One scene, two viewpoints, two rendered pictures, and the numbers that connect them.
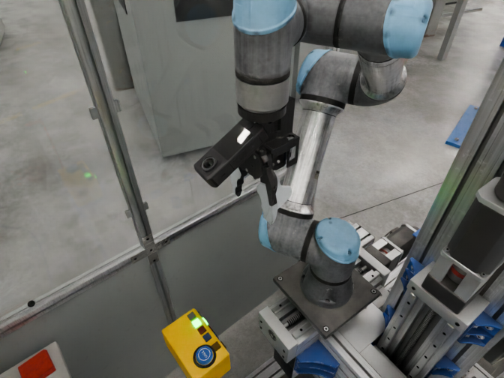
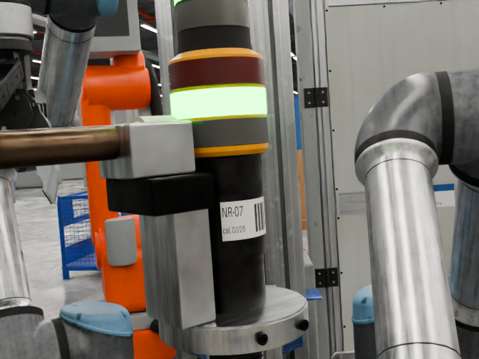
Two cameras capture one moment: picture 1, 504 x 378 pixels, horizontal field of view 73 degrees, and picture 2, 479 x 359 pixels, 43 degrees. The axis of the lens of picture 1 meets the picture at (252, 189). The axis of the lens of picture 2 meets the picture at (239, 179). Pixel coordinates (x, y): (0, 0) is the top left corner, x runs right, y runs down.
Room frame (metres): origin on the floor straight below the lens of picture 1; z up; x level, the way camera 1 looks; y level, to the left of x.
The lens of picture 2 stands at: (-0.24, 0.45, 1.54)
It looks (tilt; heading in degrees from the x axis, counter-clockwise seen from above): 4 degrees down; 306
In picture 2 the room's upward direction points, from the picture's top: 4 degrees counter-clockwise
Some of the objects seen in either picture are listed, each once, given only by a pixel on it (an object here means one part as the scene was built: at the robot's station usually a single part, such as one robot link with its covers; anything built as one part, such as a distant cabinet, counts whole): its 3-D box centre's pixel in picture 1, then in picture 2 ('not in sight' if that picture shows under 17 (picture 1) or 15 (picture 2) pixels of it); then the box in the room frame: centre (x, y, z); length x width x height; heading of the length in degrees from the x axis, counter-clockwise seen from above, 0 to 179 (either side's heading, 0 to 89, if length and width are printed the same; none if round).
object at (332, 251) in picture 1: (332, 247); (94, 342); (0.57, -0.21, 1.20); 0.13 x 0.12 x 0.14; 64
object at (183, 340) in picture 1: (196, 350); not in sight; (0.38, 0.14, 1.02); 0.16 x 0.10 x 0.11; 40
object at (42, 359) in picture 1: (36, 367); not in sight; (0.40, 0.62, 0.87); 0.08 x 0.08 x 0.02; 43
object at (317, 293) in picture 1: (328, 274); not in sight; (0.57, -0.22, 1.09); 0.15 x 0.15 x 0.10
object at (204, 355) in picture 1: (204, 355); not in sight; (0.35, 0.11, 1.08); 0.04 x 0.04 x 0.02
